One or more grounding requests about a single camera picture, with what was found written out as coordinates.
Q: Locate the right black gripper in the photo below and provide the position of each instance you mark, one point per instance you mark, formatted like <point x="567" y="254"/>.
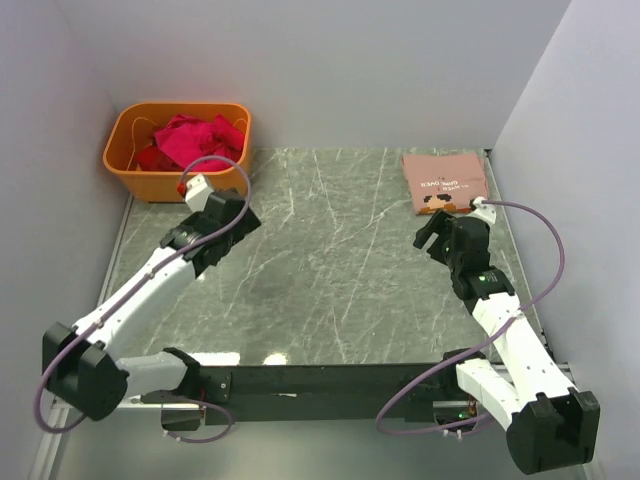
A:
<point x="441" y="223"/>

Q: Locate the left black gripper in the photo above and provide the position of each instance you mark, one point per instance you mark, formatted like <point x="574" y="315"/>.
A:
<point x="246" y="224"/>

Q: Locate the bright pink t-shirt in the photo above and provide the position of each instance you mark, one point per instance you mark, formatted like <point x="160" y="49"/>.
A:
<point x="187" y="138"/>

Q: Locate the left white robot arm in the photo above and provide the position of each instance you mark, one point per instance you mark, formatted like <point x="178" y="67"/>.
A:
<point x="85" y="365"/>

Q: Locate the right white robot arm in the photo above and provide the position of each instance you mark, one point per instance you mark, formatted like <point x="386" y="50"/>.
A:
<point x="549" y="423"/>

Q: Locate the folded pink printed t-shirt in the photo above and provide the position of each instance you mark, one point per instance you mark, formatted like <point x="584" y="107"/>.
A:
<point x="449" y="182"/>

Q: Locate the dark red t-shirt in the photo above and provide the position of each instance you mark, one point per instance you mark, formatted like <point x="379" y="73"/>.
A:
<point x="151" y="158"/>

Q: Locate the orange plastic basket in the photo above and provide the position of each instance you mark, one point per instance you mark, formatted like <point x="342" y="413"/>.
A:
<point x="133" y="131"/>

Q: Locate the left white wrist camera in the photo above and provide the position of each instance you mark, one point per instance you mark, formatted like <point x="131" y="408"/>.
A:
<point x="195" y="192"/>

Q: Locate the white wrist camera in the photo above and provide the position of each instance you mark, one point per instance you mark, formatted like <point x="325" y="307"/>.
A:
<point x="483" y="210"/>
<point x="195" y="192"/>

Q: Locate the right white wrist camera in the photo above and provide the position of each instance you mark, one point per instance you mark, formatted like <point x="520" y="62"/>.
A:
<point x="483" y="210"/>

